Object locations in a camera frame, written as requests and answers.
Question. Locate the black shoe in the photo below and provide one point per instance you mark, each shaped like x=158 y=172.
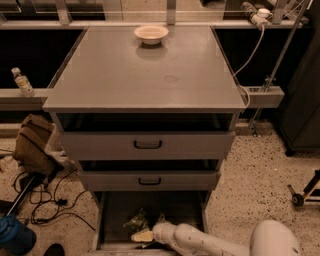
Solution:
x=55 y=250

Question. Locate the green jalapeno chip bag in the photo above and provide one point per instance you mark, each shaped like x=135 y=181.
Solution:
x=143 y=222

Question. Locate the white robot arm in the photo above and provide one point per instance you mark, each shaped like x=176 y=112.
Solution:
x=269 y=238

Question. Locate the grey open bottom drawer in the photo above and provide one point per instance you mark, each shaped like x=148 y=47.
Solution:
x=118 y=208

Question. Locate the grey middle drawer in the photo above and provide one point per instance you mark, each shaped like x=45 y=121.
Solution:
x=149 y=181

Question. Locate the clear plastic water bottle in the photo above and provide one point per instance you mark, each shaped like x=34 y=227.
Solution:
x=22 y=82

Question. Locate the black wheeled stand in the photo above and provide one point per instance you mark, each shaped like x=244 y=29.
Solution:
x=311 y=192

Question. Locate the metal pole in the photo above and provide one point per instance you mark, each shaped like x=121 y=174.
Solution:
x=269 y=80

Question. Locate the white power adapter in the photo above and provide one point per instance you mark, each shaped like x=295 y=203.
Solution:
x=258 y=17

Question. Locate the white paper bowl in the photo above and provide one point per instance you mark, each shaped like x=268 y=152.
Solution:
x=151 y=34

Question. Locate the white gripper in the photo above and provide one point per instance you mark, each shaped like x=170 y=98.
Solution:
x=162 y=231

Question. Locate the grey drawer cabinet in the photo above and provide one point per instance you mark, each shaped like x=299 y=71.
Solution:
x=113 y=82

